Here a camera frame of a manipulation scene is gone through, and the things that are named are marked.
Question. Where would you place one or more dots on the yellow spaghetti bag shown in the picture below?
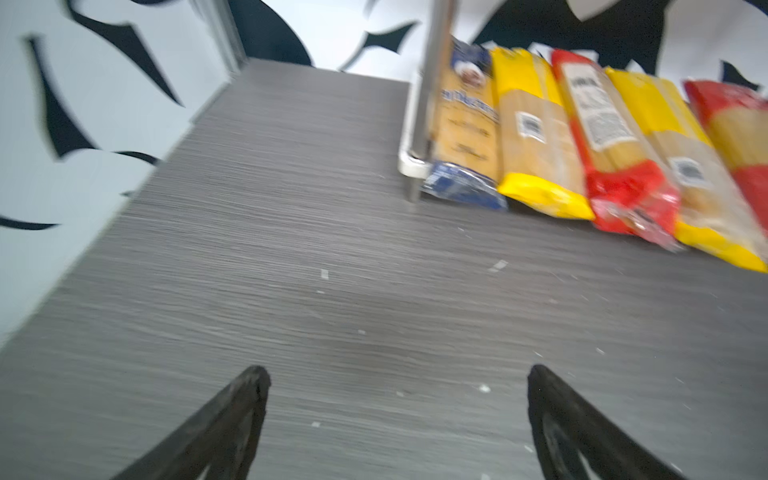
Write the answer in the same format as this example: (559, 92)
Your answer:
(713, 217)
(540, 164)

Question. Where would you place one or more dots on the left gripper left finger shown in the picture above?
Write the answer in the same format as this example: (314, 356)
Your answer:
(219, 441)

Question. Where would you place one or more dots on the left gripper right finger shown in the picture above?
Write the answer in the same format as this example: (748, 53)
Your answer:
(574, 440)

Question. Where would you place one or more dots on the blue De Cecco spaghetti bag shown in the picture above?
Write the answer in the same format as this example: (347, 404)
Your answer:
(466, 166)

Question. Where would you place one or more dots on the white two-tier shelf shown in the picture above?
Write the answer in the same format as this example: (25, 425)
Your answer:
(422, 104)

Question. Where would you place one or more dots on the red clear spaghetti bag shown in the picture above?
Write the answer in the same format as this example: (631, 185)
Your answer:
(627, 185)

